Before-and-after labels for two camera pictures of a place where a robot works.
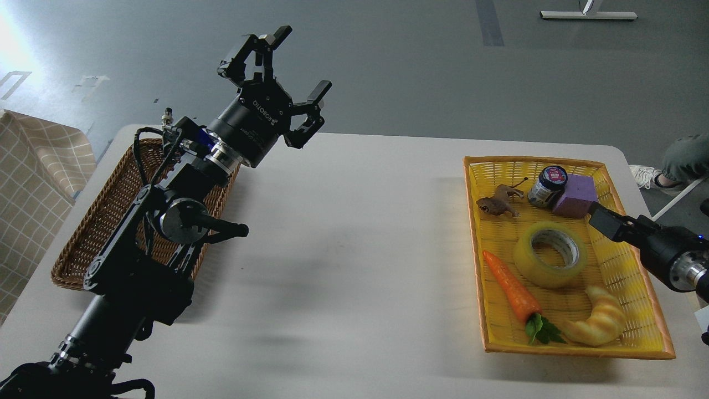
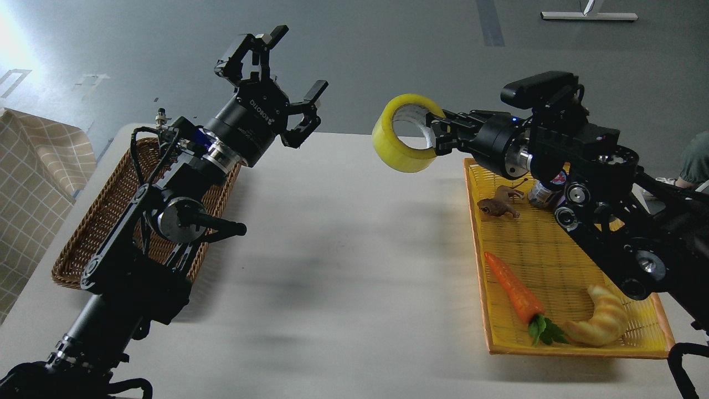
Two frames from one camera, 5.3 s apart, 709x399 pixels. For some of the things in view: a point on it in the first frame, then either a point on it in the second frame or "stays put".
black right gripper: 659,244 to 502,141
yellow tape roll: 565,239 to 394,152
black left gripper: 251,126 stays put
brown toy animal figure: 496,205 stays put
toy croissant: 607,322 stays put
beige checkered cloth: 43,163 stays put
